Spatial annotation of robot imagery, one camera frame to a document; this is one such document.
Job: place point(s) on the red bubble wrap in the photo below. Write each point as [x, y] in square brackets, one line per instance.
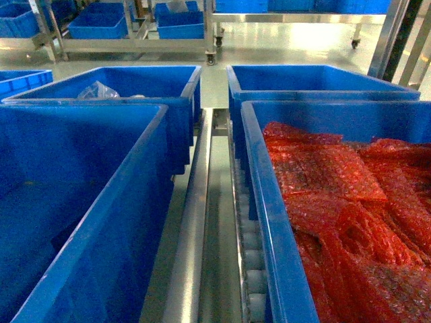
[360, 216]

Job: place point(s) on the rear left blue bin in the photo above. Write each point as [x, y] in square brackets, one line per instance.
[177, 86]

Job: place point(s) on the clear plastic bag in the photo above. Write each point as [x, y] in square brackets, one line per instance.
[98, 90]

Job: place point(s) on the empty blue bin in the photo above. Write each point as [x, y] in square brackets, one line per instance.
[84, 195]

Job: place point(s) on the blue bin with red wrap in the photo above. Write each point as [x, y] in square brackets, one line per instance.
[289, 295]

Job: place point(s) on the stainless steel flow rack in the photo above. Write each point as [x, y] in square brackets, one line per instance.
[200, 273]

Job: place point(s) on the rear right blue bin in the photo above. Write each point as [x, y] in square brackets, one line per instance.
[302, 83]

